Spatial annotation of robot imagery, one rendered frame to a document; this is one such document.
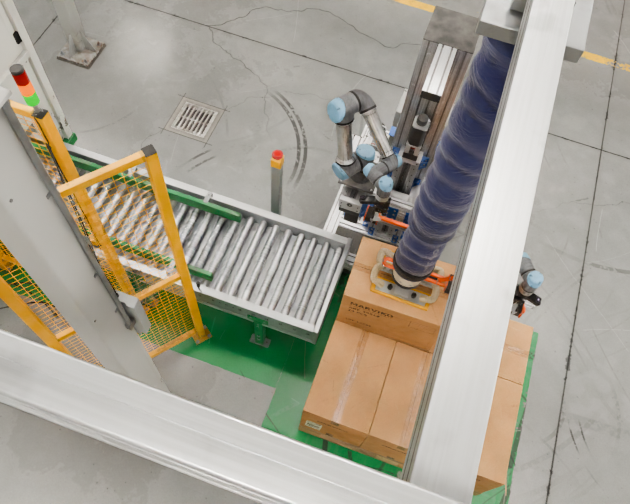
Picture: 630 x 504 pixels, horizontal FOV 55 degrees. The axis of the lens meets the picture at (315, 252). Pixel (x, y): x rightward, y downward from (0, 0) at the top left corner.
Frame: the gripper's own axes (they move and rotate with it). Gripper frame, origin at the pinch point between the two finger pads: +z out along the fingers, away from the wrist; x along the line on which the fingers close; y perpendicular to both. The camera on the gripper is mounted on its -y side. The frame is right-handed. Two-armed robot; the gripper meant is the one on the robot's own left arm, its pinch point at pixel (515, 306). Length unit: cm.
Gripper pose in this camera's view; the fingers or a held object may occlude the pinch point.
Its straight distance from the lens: 346.6
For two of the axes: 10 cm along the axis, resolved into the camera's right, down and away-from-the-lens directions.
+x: -3.4, 8.2, -4.6
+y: -9.4, -3.3, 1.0
